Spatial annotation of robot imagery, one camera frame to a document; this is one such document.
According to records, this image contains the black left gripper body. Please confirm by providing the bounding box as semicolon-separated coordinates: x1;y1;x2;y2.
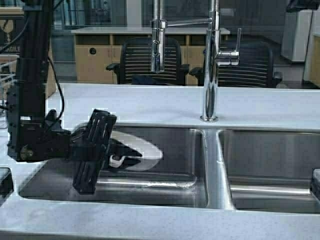
42;109;111;163

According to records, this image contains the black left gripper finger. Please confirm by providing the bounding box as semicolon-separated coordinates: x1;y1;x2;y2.
108;138;142;160
117;157;161;173

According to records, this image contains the white pan with beige handle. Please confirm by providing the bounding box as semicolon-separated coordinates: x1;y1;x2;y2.
107;131;164;172

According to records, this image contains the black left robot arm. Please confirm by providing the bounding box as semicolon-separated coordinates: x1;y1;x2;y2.
4;0;142;163

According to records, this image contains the black mesh office chair left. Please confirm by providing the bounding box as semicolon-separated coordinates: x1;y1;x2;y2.
105;37;190;86

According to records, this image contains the black mesh office chair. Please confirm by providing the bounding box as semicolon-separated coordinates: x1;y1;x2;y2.
189;42;283;89
105;37;190;86

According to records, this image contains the wooden background counter cabinet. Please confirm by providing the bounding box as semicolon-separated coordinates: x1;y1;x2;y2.
70;26;231;85

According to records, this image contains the stainless steel double sink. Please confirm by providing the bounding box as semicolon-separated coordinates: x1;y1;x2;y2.
19;126;320;214

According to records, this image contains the chrome kitchen faucet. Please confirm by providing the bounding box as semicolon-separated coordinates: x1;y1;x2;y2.
150;0;242;123

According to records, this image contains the cardboard box with fragile label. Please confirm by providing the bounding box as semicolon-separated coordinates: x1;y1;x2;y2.
0;7;57;99

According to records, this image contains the black mesh office chair right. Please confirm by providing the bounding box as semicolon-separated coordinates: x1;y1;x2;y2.
189;42;283;89

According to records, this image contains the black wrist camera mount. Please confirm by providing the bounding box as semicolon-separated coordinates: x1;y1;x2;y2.
71;109;117;195

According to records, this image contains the black bracket left edge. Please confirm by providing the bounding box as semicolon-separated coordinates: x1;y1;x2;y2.
0;167;14;199

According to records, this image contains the black bracket edge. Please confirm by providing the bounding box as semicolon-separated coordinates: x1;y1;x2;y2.
310;168;320;200
0;167;14;199

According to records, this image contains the white wire dish rack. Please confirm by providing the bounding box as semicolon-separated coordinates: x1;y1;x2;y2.
0;54;19;103

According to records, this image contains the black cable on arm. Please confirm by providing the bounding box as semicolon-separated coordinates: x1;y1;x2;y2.
0;17;65;121

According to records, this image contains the black bracket right edge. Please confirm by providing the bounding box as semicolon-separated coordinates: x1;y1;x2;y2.
310;168;320;200

